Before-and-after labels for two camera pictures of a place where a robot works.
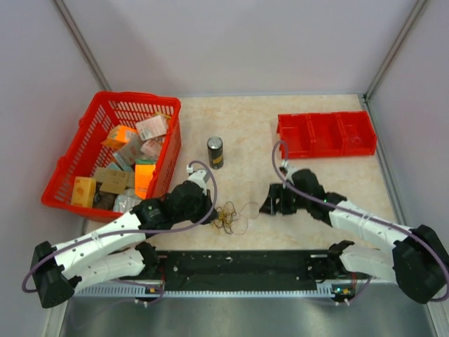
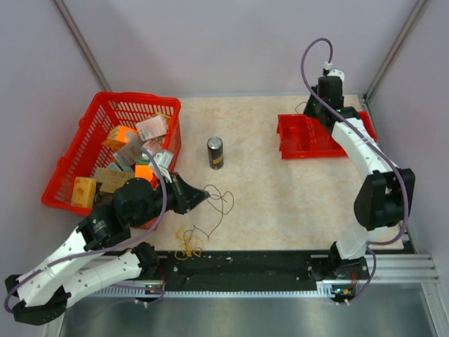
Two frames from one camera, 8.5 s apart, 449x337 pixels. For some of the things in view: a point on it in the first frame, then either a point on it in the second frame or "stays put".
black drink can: x=215 y=145 stays put
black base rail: x=240 y=267 stays put
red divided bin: x=324 y=135 stays put
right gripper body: x=303 y=199 to x=313 y=106
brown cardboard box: x=114 y=180 stays put
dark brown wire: x=224 y=216 to x=221 y=211
